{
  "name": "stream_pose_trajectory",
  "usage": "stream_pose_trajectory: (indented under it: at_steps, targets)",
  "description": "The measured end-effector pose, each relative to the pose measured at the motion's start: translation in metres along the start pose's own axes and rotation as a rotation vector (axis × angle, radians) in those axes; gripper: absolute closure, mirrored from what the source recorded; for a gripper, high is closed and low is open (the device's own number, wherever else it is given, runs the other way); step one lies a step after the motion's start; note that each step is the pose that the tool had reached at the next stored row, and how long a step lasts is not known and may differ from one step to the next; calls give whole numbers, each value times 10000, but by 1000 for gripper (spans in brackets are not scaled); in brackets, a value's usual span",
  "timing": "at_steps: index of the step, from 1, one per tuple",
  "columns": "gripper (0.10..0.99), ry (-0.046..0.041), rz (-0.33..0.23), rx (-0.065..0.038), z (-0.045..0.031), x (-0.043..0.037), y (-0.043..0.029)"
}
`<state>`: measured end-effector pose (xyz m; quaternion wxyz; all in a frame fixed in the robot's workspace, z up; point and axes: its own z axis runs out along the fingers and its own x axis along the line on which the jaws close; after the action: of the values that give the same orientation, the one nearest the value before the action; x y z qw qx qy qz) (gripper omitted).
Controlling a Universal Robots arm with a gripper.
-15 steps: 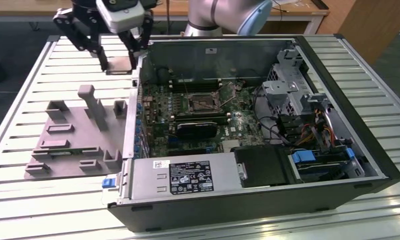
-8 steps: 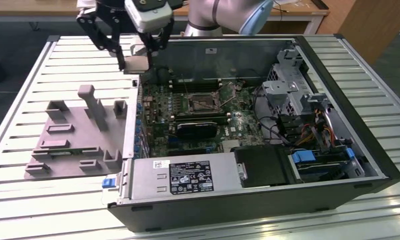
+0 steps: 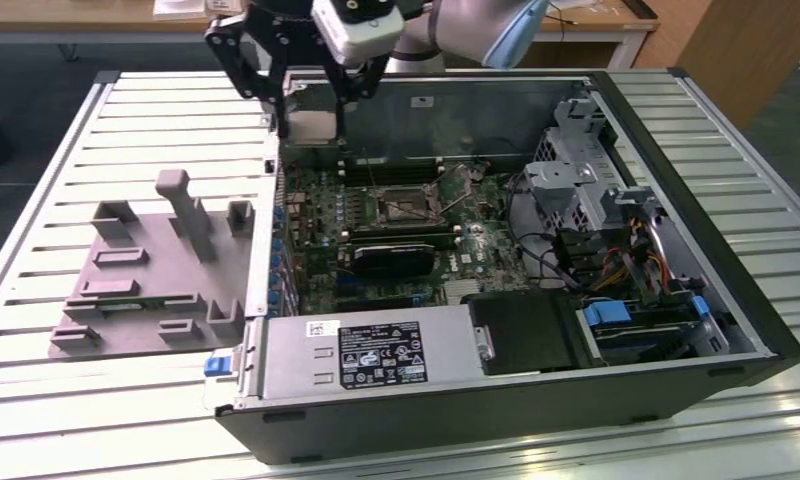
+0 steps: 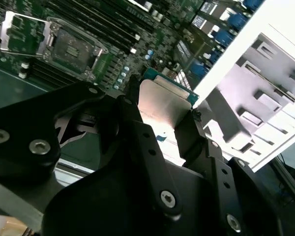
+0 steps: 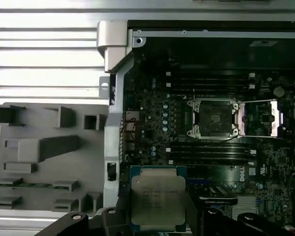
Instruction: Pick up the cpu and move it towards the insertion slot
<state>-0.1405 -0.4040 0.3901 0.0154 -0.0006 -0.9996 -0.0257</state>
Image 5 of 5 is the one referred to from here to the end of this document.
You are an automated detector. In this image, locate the CPU socket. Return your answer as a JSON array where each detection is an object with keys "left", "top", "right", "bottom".
[{"left": 186, "top": 97, "right": 239, "bottom": 140}]

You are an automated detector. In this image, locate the black RAM slot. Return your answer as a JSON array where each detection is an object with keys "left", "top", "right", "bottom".
[
  {"left": 166, "top": 82, "right": 256, "bottom": 90},
  {"left": 165, "top": 147, "right": 258, "bottom": 156},
  {"left": 168, "top": 159, "right": 257, "bottom": 168},
  {"left": 166, "top": 71, "right": 256, "bottom": 79}
]

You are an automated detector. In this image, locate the green motherboard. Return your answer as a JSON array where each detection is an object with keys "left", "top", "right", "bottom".
[{"left": 122, "top": 56, "right": 295, "bottom": 236}]

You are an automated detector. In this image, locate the silver chipset heatsink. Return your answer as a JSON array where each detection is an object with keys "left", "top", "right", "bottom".
[{"left": 232, "top": 195, "right": 260, "bottom": 217}]

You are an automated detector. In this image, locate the green RAM stick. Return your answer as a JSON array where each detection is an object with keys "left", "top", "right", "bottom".
[{"left": 0, "top": 181, "right": 79, "bottom": 191}]

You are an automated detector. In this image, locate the metal socket cover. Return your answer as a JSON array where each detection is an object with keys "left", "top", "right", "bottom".
[{"left": 238, "top": 98, "right": 284, "bottom": 138}]

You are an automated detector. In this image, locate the white label sticker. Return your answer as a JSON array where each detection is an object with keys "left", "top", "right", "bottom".
[{"left": 250, "top": 40, "right": 279, "bottom": 48}]

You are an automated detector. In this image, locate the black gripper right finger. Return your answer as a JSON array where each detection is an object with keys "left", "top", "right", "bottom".
[{"left": 186, "top": 190, "right": 295, "bottom": 236}]

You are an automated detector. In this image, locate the black graphics card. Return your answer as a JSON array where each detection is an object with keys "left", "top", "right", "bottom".
[{"left": 198, "top": 184, "right": 239, "bottom": 209}]

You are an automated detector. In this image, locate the black open PC case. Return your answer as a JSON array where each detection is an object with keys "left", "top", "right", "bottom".
[{"left": 97, "top": 19, "right": 295, "bottom": 236}]

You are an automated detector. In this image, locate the grey parts rack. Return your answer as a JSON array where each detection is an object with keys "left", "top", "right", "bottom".
[{"left": 0, "top": 102, "right": 112, "bottom": 214}]

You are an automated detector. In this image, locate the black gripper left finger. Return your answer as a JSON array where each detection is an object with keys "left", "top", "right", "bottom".
[{"left": 38, "top": 194, "right": 132, "bottom": 236}]

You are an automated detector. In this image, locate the silver CPU chip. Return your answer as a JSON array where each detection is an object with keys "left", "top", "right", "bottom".
[{"left": 129, "top": 165, "right": 187, "bottom": 234}]

